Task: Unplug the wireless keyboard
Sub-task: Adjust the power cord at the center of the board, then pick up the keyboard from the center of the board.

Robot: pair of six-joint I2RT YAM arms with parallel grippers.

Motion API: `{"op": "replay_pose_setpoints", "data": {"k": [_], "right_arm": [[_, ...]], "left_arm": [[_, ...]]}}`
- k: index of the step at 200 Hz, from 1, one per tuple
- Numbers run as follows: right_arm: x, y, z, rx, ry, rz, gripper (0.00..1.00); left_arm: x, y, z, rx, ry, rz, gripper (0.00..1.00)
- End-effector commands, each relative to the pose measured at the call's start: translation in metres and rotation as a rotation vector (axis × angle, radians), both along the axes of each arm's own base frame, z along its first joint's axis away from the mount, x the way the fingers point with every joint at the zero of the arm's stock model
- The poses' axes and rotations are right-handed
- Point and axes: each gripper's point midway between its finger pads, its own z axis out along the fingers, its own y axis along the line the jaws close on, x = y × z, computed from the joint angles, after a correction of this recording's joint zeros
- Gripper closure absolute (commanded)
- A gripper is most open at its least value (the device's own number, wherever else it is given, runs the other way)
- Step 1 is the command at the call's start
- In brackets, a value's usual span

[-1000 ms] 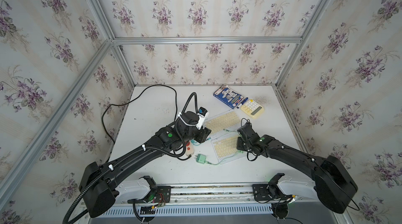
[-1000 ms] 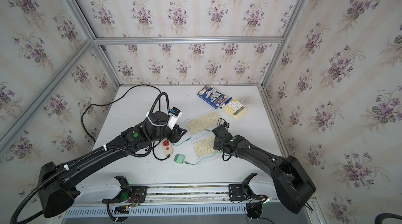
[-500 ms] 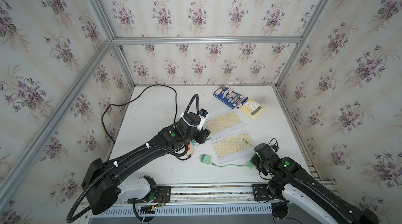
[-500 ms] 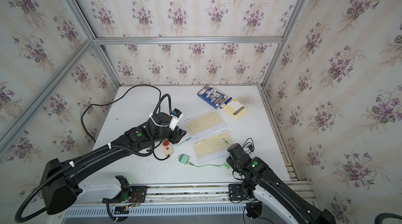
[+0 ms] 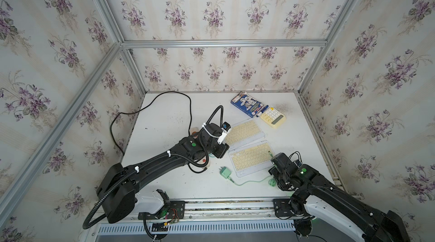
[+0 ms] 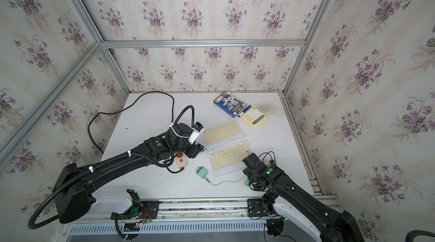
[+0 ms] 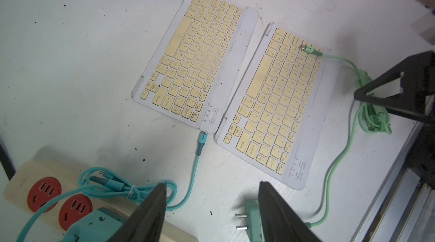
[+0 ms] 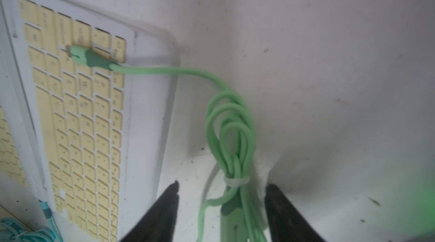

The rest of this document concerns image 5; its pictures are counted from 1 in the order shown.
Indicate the yellow calculator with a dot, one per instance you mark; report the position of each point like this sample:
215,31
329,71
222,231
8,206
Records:
273,117

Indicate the blue marker pen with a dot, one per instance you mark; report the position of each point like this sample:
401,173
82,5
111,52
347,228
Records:
261,110

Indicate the blue treehouse book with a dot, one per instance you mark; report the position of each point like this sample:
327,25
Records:
247,104

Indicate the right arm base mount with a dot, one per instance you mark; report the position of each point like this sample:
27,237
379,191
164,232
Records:
286,209

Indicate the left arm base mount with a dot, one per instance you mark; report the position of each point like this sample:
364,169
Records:
157,212

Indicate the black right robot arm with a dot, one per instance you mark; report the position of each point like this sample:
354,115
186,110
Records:
313,196

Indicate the white keyboard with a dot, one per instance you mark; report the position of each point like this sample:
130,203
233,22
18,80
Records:
243,134
252,158

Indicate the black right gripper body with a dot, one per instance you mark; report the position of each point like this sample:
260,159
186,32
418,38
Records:
281,178

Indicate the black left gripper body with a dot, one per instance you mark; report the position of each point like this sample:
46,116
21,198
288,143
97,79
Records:
219,150

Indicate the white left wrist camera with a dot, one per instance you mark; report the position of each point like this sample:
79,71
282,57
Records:
226,128

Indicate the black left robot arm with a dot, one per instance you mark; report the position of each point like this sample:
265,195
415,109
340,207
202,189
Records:
117,192

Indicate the aluminium frame rail base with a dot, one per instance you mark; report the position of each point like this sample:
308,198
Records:
204,216

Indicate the light green usb charger plug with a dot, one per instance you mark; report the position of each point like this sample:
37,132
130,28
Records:
225,172

